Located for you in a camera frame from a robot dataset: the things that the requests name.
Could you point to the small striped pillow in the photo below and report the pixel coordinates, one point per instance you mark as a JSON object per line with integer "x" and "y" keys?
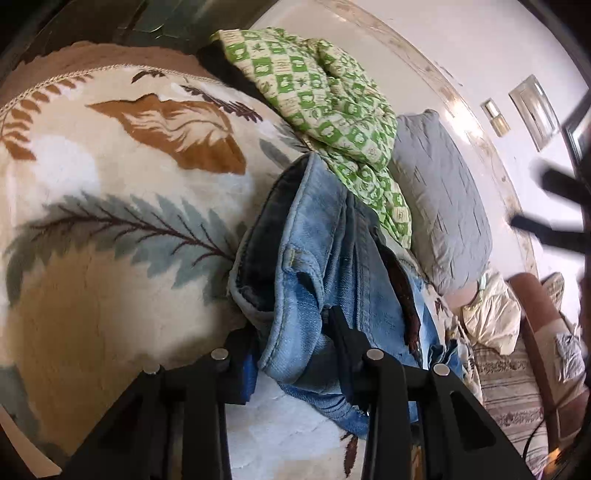
{"x": 554, "y": 288}

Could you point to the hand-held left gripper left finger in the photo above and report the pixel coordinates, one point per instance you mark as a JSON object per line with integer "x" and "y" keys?
{"x": 247, "y": 374}

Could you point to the blue denim pants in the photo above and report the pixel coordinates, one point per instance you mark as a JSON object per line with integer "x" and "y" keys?
{"x": 314, "y": 258}

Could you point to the crumpled grey cloth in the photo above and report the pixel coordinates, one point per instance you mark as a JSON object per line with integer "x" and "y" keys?
{"x": 570, "y": 355}

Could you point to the small white green cloth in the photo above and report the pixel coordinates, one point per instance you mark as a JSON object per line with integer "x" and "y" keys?
{"x": 481, "y": 282}

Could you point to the beige wall switch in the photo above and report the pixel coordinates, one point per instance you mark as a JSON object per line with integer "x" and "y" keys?
{"x": 490, "y": 108}
{"x": 501, "y": 125}

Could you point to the grey quilted pillow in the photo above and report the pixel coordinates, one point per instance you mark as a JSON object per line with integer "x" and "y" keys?
{"x": 443, "y": 207}

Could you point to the green checkered blanket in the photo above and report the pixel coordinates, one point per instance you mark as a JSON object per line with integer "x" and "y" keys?
{"x": 323, "y": 101}

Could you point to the framed wall picture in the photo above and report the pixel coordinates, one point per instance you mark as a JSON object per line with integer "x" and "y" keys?
{"x": 577, "y": 134}

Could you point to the leaf print blanket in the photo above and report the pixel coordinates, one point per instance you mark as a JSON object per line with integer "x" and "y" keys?
{"x": 115, "y": 277}

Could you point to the striped sofa cushion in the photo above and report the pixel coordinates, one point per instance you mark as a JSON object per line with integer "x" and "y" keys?
{"x": 508, "y": 392}

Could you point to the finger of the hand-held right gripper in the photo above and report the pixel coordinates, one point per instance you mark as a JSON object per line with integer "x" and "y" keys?
{"x": 565, "y": 187}
{"x": 549, "y": 233}

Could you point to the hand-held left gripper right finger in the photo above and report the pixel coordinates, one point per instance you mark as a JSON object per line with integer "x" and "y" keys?
{"x": 351, "y": 364}

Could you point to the cream crumpled cloth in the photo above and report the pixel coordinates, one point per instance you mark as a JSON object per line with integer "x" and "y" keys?
{"x": 496, "y": 314}

